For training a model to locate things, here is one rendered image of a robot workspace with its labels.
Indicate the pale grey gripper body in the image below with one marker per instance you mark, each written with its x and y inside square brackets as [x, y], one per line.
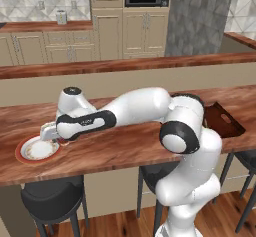
[49, 131]

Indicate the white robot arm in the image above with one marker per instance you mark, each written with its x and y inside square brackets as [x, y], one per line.
[186, 167]

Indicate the white plate with red rim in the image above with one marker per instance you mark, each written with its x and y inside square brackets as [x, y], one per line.
[37, 150]

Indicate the dark brown tray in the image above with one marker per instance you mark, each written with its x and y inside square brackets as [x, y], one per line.
[222, 125]

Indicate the black round stool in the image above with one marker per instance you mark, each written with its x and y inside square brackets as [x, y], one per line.
[154, 176]
[247, 158]
[50, 194]

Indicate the beige low cupboard run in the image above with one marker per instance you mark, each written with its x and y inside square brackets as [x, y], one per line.
[50, 47]

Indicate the beige tall cupboard run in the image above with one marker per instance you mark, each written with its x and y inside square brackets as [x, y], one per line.
[143, 31]

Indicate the grey wall socket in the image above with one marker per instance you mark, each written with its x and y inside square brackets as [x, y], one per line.
[73, 5]
[41, 5]

